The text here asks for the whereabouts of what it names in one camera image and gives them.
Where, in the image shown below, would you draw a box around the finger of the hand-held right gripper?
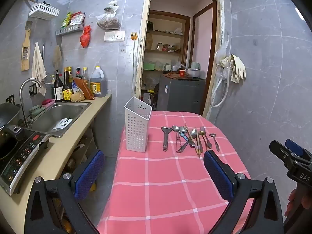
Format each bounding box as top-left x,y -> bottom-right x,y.
285,138 -> 312,160
269,140 -> 296,162

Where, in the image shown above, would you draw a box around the wooden chopstick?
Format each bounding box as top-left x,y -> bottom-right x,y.
186,124 -> 196,147
184,123 -> 195,147

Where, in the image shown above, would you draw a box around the white cable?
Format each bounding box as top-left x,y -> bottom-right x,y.
132,40 -> 136,98

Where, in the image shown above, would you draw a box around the white wall basket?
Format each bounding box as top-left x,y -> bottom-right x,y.
28,2 -> 60,20

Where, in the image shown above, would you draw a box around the grey cabinet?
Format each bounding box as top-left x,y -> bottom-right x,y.
157,74 -> 207,115

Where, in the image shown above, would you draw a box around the steel pot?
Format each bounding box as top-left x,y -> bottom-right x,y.
186,66 -> 201,79

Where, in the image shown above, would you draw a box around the green seasoning packet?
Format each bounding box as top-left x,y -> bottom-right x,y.
61,11 -> 72,29

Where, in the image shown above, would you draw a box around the beige kitchen counter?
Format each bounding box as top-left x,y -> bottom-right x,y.
0,94 -> 113,234

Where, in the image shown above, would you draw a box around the clear bag of dried goods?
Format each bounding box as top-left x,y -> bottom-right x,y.
96,12 -> 121,30

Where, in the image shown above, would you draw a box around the wooden shelf unit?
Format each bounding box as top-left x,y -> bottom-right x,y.
143,10 -> 191,72

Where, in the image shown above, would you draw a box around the pink checked tablecloth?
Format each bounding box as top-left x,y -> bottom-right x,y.
96,110 -> 256,234

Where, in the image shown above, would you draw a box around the steel spatula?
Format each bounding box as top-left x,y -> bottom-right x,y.
161,126 -> 172,151

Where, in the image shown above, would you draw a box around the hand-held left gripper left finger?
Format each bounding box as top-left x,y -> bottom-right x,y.
24,149 -> 105,234

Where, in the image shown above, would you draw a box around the green bowl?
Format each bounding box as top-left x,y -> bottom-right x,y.
29,105 -> 42,118

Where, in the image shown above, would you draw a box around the gold spoon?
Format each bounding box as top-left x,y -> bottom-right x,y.
196,131 -> 206,157

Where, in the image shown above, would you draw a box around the knotted white plastic bag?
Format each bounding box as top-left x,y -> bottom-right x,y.
104,0 -> 120,12

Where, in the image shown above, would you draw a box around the large dark liquid jug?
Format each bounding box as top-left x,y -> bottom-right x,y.
90,66 -> 107,98

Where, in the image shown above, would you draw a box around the white hose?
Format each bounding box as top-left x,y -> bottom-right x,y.
210,54 -> 231,108

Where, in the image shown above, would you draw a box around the red seasoning packet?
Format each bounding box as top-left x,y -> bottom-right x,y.
70,12 -> 86,26

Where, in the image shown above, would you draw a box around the beige towel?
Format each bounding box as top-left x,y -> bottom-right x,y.
31,42 -> 47,96

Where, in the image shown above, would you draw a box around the cream rubber gloves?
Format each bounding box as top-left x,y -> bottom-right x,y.
229,54 -> 247,83

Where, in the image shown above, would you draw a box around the wooden door frame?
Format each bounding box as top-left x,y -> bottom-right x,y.
135,0 -> 224,125

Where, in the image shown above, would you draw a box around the small steel spoon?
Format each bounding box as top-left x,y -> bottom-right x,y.
209,133 -> 220,152

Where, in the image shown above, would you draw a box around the black wok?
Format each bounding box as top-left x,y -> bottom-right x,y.
0,103 -> 25,137

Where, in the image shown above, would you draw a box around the steel sink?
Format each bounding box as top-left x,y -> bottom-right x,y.
29,102 -> 92,138

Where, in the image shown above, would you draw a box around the brown loofah scrubber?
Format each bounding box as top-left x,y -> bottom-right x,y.
53,45 -> 63,70

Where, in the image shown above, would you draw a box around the red plastic bag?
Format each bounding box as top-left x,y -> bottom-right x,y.
80,25 -> 92,48

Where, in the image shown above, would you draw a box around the wooden grater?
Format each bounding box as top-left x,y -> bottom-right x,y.
21,22 -> 33,72

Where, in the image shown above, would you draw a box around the pink sponge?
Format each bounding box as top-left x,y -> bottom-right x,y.
41,98 -> 56,108

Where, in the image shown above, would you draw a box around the wooden cutting board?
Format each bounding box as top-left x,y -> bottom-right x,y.
162,72 -> 193,80

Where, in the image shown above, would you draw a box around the white perforated utensil holder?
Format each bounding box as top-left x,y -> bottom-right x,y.
125,97 -> 152,152

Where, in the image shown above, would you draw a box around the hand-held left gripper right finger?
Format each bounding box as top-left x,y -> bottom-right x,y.
203,149 -> 284,234

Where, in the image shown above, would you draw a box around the steel faucet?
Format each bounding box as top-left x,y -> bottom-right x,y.
19,78 -> 43,128

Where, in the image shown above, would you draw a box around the orange snack packet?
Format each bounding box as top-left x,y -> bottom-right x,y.
73,77 -> 95,100

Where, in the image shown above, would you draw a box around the soy sauce bottle yellow label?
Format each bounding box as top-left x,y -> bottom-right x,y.
62,67 -> 73,102

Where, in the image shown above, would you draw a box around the grey wall shelf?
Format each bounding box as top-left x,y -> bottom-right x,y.
56,22 -> 85,37

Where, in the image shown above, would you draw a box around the black induction cooker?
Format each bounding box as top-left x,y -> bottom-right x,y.
0,124 -> 51,196

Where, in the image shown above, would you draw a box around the dark pump bottle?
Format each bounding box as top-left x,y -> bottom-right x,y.
53,69 -> 64,102

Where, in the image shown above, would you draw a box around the person's right hand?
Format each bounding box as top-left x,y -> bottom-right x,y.
284,189 -> 312,216

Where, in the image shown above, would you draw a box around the clear hanging plastic bag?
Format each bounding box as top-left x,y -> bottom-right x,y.
214,35 -> 231,78

